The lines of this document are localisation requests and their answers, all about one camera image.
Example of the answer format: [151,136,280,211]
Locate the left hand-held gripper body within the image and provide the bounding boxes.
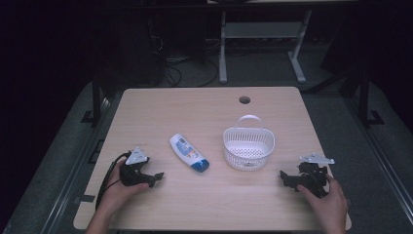
[119,145,154,188]

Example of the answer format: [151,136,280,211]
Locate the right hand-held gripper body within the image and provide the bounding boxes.
[296,152,336,199]

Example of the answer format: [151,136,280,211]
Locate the white bottle with blue cap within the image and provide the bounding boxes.
[169,133,210,174]

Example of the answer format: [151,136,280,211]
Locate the white plastic basket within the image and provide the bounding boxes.
[222,114,277,173]

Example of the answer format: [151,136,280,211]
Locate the person's left hand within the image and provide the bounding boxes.
[96,159,151,217]

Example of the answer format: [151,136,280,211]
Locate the person's right hand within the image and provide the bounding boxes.
[296,173,350,227]

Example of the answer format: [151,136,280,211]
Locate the black tape strip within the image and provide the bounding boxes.
[77,193,96,204]

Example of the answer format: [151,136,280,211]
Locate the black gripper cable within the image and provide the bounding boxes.
[94,151,131,210]

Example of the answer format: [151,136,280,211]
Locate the metal floor rail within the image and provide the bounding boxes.
[343,96,413,226]
[40,92,125,234]

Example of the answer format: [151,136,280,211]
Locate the black metal post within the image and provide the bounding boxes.
[91,76,102,127]
[357,62,370,129]

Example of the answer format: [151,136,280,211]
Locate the black floor cables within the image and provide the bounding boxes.
[162,37,221,89]

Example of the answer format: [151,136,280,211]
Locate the grey metal desk frame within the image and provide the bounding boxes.
[218,9,314,85]

